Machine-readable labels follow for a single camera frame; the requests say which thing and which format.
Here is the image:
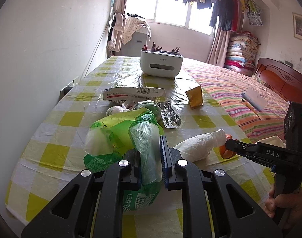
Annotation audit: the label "white tissue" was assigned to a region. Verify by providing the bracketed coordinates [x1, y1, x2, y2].
[174, 129, 226, 162]

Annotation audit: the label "green plastic bag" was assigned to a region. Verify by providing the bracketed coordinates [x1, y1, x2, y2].
[83, 101, 164, 211]

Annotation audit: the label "white medicine box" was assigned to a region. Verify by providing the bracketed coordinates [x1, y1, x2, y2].
[103, 86, 165, 104]

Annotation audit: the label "cream plastic trash bin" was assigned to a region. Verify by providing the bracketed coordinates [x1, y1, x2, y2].
[256, 135, 286, 147]

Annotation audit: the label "person's right hand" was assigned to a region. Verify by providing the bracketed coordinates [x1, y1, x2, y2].
[264, 184, 302, 229]

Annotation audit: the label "striped bed sheet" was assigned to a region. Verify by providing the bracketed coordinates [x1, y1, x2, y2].
[182, 64, 289, 142]

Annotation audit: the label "yellow pencil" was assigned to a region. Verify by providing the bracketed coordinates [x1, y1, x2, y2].
[242, 99, 259, 117]

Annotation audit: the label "blue white pencil case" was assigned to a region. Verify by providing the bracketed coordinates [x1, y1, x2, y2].
[241, 88, 267, 111]

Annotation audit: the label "red wooden headboard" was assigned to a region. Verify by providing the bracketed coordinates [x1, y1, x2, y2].
[255, 58, 302, 104]

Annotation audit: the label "yellow checkered tablecloth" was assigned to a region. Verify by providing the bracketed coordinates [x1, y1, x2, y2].
[4, 55, 302, 238]

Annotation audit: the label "silver pill blister pack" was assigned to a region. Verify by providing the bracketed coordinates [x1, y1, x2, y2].
[157, 101, 182, 129]

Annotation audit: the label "small white tissue ball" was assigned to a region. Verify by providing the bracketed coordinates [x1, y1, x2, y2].
[105, 106, 130, 117]

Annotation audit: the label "yellow snack wrapper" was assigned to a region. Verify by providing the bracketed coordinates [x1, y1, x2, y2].
[186, 85, 203, 109]

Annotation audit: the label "stack of folded quilts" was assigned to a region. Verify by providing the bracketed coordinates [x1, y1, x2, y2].
[224, 31, 260, 77]

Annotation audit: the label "pink right curtain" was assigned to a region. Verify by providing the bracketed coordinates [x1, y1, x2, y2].
[206, 27, 231, 67]

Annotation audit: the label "pink curtain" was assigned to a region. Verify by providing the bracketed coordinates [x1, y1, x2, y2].
[206, 27, 231, 67]
[107, 0, 127, 52]

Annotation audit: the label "hanging dark clothes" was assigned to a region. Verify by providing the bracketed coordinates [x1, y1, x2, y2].
[176, 0, 263, 32]

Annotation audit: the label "white tissue organizer box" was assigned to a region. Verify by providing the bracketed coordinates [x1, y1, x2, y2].
[140, 43, 184, 78]

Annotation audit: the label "white appliance with cloth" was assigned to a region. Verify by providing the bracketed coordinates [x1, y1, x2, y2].
[119, 13, 151, 57]

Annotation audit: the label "pink left curtain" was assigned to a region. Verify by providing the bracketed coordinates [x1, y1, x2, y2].
[107, 0, 127, 52]

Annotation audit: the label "wall power socket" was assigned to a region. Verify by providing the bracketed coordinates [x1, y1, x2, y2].
[60, 76, 79, 96]

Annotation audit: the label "framed wall picture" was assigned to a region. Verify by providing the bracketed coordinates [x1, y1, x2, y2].
[292, 12, 302, 40]

